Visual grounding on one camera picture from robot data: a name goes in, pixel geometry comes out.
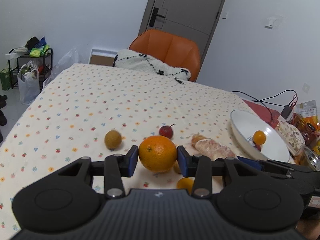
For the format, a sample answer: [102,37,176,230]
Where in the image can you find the peeled pomelo segment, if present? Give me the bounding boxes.
[194,139,237,161]

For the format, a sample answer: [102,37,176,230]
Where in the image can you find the orange sweet potato piece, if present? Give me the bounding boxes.
[191,133,207,147]

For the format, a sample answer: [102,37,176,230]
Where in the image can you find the small yellow citrus front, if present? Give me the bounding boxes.
[176,178,194,194]

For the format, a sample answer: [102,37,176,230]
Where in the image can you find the small yellow citrus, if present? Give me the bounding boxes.
[176,178,194,194]
[173,161,181,174]

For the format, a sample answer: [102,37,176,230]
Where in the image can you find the brown longan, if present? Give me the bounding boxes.
[104,129,122,150]

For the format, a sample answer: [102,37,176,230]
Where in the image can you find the red hawthorn fruit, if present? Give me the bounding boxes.
[159,124,174,139]

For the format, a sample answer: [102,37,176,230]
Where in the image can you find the large orange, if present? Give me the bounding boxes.
[138,135,177,173]

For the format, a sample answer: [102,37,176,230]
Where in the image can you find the red cherry in bowl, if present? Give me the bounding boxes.
[254,144,261,152]

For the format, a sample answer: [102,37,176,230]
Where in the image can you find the metal tin can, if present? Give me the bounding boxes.
[299,146,320,172]

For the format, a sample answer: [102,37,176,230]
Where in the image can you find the small orange in bowl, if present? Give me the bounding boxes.
[253,131,266,145]

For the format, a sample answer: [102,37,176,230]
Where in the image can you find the white bowl blue rim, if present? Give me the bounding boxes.
[230,109,290,163]

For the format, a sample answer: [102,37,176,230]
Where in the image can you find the red table mat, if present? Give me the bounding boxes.
[244,100,280,128]

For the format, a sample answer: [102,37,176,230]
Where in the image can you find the black power adapter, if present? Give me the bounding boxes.
[280,105,293,121]

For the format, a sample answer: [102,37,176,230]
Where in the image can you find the snack packet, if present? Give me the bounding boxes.
[296,100,318,126]

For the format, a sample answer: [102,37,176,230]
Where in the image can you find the floral dotted tablecloth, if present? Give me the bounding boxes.
[1,64,252,239]

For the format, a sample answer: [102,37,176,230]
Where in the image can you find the black slippers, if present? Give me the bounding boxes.
[0,95,8,127]

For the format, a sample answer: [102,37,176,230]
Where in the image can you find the white plastic bag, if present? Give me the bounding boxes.
[17,64,40,105]

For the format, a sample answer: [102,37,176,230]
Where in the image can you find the green bag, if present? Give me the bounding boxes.
[0,68,11,91]

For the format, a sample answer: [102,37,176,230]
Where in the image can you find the black metal shelf rack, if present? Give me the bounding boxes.
[5,47,53,90]

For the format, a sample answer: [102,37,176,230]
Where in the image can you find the clear plastic bag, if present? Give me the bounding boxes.
[43,48,79,87]

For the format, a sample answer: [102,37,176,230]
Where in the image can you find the orange leather chair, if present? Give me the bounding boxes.
[129,29,201,82]

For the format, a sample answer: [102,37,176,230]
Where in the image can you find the framed cork board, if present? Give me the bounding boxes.
[88,48,117,67]

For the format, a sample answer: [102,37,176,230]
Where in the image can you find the white black pattern cushion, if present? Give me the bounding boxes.
[112,49,191,81]

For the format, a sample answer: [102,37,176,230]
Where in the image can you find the grey door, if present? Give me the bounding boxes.
[139,0,225,62]

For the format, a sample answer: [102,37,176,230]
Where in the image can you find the orange wire basket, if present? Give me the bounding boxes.
[292,113,319,145]

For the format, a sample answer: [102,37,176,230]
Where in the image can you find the black cable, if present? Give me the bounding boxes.
[230,89,298,122]

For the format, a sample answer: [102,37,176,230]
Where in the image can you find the small white wall switch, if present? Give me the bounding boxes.
[221,12,228,20]

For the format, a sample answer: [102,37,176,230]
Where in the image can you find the black door handle lock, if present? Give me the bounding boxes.
[149,7,166,28]

